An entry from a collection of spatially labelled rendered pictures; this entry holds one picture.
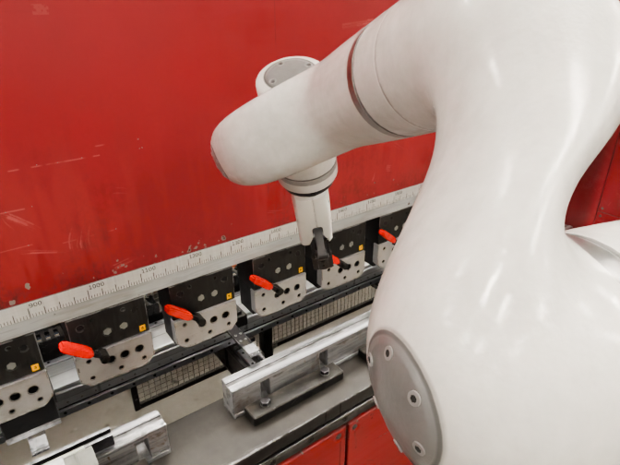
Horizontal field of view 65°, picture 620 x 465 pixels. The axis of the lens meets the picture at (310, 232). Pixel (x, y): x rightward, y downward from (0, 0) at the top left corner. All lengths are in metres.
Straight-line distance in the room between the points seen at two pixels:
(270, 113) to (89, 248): 0.58
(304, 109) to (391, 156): 0.86
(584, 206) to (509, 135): 2.23
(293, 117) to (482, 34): 0.25
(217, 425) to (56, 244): 0.67
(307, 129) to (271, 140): 0.04
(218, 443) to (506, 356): 1.21
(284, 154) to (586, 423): 0.36
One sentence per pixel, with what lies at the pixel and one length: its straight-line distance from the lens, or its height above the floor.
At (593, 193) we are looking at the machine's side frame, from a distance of 2.41.
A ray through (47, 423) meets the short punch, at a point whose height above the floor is 1.10.
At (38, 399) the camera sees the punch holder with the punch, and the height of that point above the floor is 1.19.
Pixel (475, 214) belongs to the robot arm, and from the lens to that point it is 0.19.
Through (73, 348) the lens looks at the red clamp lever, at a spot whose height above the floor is 1.30.
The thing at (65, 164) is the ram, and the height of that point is 1.63.
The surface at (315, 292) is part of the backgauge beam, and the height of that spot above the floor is 0.96.
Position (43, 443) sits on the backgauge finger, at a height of 1.00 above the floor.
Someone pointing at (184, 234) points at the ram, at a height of 1.45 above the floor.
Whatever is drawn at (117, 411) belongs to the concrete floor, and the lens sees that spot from 2.78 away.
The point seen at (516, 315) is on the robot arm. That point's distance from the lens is 0.17.
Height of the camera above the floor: 1.89
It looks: 26 degrees down
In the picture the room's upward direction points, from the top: straight up
